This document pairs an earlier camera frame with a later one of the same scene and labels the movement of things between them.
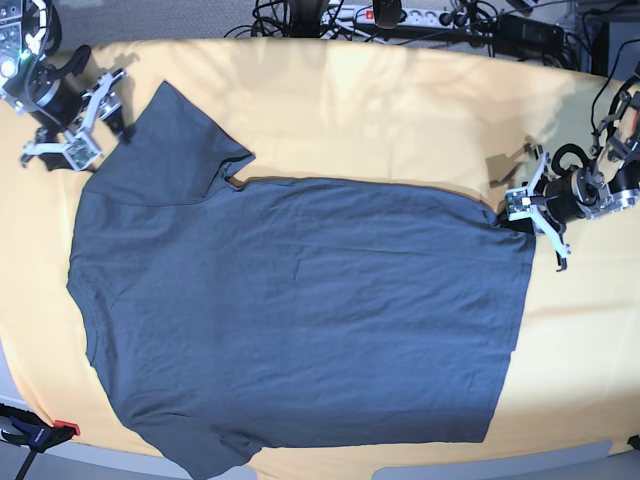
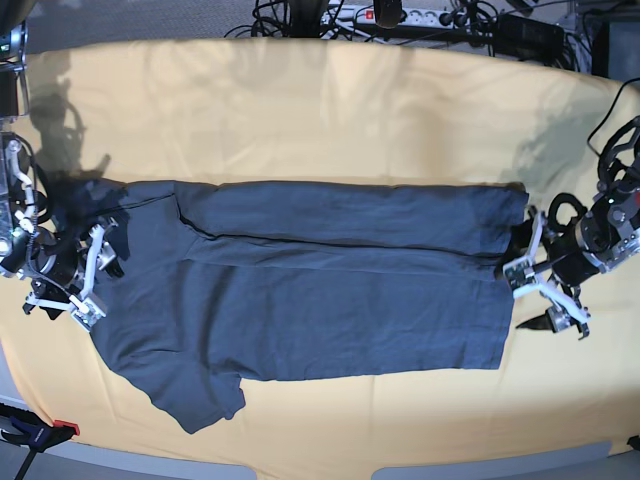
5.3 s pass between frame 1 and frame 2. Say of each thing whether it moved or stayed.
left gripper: moved
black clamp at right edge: stayed
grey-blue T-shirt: moved
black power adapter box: stayed
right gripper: moved
